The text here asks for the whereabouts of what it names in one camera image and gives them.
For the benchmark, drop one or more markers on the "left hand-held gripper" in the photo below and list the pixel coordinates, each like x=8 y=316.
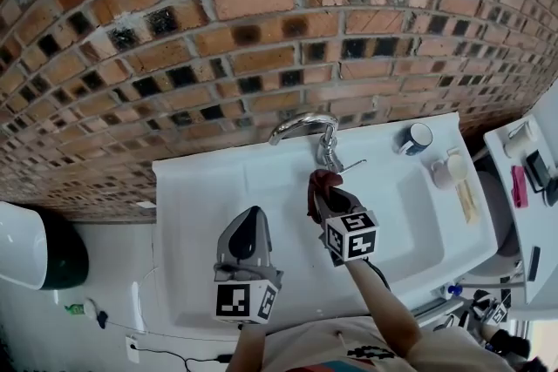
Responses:
x=237 y=305

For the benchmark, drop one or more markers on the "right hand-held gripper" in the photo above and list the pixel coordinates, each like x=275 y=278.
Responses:
x=355 y=239

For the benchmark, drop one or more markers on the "dark red cloth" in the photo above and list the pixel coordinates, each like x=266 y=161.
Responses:
x=322 y=180

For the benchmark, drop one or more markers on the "chrome faucet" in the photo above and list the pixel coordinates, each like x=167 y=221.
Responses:
x=305 y=119

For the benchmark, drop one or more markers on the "person's left forearm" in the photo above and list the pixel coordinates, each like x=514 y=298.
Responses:
x=248 y=348

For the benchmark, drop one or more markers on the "person's right forearm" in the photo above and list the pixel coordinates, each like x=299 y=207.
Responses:
x=383 y=309

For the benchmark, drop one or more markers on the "pink item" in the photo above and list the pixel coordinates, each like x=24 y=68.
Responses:
x=519 y=187

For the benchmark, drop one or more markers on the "white ceramic sink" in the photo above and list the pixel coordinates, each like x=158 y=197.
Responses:
x=392 y=204

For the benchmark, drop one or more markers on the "person's beige shirt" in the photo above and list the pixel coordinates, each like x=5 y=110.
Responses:
x=314 y=344

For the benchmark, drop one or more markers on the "pale pink cup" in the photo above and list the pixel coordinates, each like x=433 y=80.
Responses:
x=442 y=175

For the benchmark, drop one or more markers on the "blue knob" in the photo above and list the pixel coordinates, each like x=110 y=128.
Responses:
x=454 y=289

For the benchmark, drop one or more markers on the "navy blue mug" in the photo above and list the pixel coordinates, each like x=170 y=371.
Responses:
x=412 y=141

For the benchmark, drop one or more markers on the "white power socket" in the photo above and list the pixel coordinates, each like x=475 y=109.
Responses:
x=132 y=349

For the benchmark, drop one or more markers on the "light wooden comb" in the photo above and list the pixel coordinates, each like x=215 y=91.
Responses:
x=467 y=202

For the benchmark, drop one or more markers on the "small black device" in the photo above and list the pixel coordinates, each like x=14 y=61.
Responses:
x=102 y=319

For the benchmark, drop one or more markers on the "small white device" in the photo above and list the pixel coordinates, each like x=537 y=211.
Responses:
x=90 y=307

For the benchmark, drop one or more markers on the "small green packet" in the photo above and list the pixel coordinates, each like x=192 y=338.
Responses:
x=75 y=309

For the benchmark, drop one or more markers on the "black round bin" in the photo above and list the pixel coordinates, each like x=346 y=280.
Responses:
x=65 y=252

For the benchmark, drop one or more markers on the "white side shelf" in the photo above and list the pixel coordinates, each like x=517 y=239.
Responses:
x=538 y=226

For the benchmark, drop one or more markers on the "white paper roll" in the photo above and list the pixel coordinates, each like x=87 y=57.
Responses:
x=519 y=139

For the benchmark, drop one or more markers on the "black box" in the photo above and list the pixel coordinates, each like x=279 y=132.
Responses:
x=537 y=170

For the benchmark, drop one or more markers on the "white curved toilet bowl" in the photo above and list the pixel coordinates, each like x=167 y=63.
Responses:
x=19 y=244

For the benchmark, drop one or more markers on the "white wall plate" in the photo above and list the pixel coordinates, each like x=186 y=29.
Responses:
x=147 y=205

